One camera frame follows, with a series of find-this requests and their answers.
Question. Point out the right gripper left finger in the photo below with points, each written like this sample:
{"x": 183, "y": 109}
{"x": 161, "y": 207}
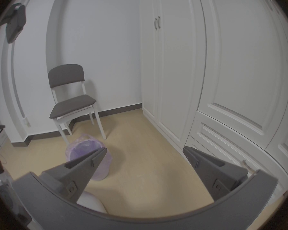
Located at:
{"x": 81, "y": 174}

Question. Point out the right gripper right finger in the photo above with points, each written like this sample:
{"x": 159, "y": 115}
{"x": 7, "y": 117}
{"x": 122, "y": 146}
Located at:
{"x": 213, "y": 174}

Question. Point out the purple plastic bag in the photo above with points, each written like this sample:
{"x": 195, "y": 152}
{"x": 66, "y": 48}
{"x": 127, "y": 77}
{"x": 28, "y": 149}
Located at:
{"x": 82, "y": 147}

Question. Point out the white trash bin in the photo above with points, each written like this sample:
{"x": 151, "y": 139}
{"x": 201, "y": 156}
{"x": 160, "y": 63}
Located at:
{"x": 102, "y": 170}

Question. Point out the grey and white chair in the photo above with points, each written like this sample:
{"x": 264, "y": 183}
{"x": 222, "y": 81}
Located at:
{"x": 66, "y": 75}

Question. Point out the white wardrobe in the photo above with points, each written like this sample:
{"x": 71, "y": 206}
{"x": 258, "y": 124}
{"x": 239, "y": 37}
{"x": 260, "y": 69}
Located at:
{"x": 206, "y": 68}

